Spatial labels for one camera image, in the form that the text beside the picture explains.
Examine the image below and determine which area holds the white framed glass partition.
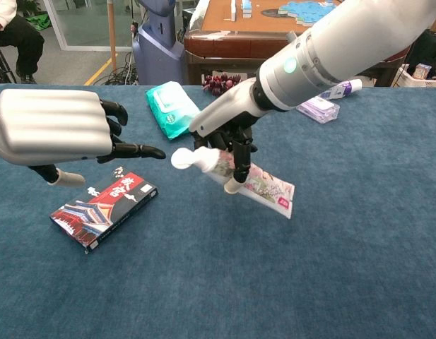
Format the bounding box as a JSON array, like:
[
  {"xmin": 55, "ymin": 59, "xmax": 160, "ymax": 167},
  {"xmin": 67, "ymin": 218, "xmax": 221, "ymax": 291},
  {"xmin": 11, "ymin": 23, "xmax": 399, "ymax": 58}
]
[{"xmin": 43, "ymin": 0, "xmax": 190, "ymax": 52}]

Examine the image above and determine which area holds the black bag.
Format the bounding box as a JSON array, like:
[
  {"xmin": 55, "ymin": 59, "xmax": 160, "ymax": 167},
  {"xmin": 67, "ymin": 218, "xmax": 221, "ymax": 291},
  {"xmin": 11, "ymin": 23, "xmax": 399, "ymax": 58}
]
[{"xmin": 404, "ymin": 29, "xmax": 436, "ymax": 75}]

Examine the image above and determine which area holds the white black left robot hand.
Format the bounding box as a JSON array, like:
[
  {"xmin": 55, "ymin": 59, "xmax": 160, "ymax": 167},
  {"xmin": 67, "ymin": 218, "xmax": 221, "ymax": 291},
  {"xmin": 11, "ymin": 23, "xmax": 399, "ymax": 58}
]
[{"xmin": 0, "ymin": 88, "xmax": 167, "ymax": 187}]

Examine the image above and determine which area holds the teal blue covered table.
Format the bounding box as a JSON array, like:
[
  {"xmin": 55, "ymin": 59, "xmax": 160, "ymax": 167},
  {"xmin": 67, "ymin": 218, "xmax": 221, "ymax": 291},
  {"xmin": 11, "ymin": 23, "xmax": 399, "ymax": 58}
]
[{"xmin": 0, "ymin": 83, "xmax": 436, "ymax": 339}]

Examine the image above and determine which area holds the red black book box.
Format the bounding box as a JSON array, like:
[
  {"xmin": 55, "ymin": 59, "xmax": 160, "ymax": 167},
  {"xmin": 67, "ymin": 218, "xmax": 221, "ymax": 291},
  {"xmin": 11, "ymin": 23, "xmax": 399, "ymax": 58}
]
[{"xmin": 49, "ymin": 165, "xmax": 159, "ymax": 255}]

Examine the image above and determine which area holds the clear purple plastic case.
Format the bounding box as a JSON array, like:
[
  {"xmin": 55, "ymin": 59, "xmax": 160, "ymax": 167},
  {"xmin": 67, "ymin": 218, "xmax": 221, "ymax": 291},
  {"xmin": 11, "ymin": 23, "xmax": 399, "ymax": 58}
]
[{"xmin": 295, "ymin": 95, "xmax": 341, "ymax": 124}]

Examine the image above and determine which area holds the green wet wipes pack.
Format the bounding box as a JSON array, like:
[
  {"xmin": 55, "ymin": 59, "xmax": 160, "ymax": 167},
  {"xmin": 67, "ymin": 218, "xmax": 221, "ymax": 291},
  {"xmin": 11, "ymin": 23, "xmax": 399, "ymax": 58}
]
[{"xmin": 145, "ymin": 81, "xmax": 201, "ymax": 141}]

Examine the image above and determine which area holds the white plastic basket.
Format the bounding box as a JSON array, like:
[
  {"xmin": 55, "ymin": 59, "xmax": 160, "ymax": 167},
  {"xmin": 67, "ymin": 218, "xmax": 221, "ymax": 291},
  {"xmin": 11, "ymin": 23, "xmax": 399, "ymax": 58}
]
[{"xmin": 394, "ymin": 63, "xmax": 436, "ymax": 88}]

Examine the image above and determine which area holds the black floor cable bundle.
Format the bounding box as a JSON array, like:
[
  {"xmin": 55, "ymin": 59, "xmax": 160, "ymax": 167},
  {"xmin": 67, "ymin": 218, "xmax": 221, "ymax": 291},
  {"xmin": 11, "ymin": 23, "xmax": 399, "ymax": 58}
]
[{"xmin": 102, "ymin": 52, "xmax": 139, "ymax": 86}]

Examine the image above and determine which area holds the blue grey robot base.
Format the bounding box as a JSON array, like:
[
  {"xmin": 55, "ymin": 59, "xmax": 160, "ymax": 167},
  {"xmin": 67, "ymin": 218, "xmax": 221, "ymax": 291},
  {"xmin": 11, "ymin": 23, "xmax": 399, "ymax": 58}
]
[{"xmin": 131, "ymin": 0, "xmax": 186, "ymax": 86}]

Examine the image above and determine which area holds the wooden pole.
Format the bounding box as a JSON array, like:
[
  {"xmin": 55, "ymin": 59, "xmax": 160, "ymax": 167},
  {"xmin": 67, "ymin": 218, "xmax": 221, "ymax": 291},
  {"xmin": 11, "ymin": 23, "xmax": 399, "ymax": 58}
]
[{"xmin": 107, "ymin": 0, "xmax": 118, "ymax": 73}]

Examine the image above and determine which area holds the small printed carton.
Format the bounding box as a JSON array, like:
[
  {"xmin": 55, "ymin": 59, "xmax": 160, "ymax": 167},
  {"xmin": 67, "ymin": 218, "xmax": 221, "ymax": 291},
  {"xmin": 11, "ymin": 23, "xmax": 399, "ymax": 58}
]
[{"xmin": 412, "ymin": 63, "xmax": 432, "ymax": 80}]

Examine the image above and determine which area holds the blue mahjong tile pile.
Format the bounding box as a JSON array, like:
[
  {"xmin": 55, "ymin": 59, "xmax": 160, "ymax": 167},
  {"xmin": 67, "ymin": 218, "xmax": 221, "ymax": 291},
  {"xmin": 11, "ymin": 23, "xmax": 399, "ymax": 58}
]
[{"xmin": 277, "ymin": 0, "xmax": 342, "ymax": 28}]

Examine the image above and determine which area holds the dark red grape bunch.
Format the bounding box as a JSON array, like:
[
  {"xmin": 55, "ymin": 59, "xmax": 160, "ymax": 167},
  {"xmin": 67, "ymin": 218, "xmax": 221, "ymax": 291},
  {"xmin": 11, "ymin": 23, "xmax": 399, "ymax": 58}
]
[{"xmin": 201, "ymin": 73, "xmax": 249, "ymax": 97}]

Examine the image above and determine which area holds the white floral tube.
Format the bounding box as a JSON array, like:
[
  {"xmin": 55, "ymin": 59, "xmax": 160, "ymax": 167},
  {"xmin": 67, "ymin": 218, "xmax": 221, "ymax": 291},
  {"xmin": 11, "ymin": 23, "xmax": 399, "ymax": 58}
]
[{"xmin": 170, "ymin": 146, "xmax": 296, "ymax": 220}]

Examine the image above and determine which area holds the purple white toothpaste tube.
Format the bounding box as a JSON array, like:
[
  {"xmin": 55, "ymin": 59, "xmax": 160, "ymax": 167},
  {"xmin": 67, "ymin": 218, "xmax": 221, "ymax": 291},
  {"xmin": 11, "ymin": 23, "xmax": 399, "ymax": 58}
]
[{"xmin": 339, "ymin": 78, "xmax": 363, "ymax": 97}]

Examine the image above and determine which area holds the wooden mahjong table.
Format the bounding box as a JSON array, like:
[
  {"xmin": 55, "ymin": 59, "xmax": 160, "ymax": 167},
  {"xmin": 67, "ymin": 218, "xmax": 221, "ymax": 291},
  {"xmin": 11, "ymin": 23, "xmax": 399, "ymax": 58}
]
[{"xmin": 184, "ymin": 0, "xmax": 414, "ymax": 88}]

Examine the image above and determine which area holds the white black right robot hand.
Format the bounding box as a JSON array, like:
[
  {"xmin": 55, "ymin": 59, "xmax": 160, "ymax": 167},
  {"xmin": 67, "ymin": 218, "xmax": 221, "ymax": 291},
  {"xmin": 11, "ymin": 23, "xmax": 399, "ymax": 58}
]
[{"xmin": 188, "ymin": 76, "xmax": 271, "ymax": 194}]

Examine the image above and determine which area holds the seated person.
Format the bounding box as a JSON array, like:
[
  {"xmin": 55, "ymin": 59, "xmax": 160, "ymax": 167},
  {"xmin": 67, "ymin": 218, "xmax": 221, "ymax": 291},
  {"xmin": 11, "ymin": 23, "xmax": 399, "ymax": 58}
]
[{"xmin": 0, "ymin": 0, "xmax": 45, "ymax": 85}]

